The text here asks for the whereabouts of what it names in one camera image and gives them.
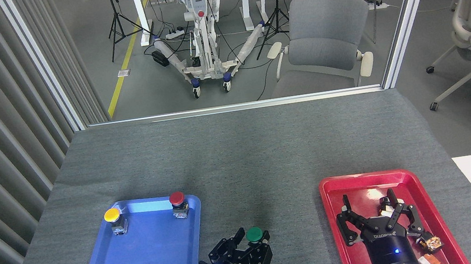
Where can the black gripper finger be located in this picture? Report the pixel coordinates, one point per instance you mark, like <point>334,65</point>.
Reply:
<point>350,226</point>
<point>411,218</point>
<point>224,248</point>
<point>260,255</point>

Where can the silver frame rail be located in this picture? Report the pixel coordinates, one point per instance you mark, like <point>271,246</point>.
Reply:
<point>236,106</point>

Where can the black power adapter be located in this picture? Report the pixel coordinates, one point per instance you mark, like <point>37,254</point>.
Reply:
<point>159,58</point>

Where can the red push button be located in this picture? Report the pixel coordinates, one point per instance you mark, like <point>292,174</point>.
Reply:
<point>176,198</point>

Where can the white power strip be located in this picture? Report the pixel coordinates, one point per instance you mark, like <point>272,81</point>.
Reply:
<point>174,33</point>
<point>379,4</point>

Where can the green push button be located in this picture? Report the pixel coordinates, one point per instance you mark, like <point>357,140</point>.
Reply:
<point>254,234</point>

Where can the white orange switch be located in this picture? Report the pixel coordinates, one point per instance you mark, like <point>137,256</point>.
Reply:
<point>429,261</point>

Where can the black tripod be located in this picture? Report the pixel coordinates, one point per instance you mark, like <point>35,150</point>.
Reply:
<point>116,15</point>
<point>277,11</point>

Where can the black orange switch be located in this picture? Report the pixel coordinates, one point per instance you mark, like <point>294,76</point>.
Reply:
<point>433,243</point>

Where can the grey office chair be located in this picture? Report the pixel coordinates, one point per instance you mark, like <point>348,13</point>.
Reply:
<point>325,45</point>

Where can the silver frame post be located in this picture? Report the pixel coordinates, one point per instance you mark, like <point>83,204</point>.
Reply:
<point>44,66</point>
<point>408,15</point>

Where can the yellow push button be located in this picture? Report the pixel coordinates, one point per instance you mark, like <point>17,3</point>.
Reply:
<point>112,214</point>

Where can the black silver selector switch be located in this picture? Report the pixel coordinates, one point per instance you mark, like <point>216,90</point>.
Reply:
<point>384,208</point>

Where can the metal floor plate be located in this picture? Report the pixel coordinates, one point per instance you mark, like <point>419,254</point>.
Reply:
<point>123,73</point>

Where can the white desk leg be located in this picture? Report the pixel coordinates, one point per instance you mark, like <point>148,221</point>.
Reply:
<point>247,8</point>
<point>142,20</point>

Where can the red plastic tray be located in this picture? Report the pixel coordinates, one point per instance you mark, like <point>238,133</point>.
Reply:
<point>354,189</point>

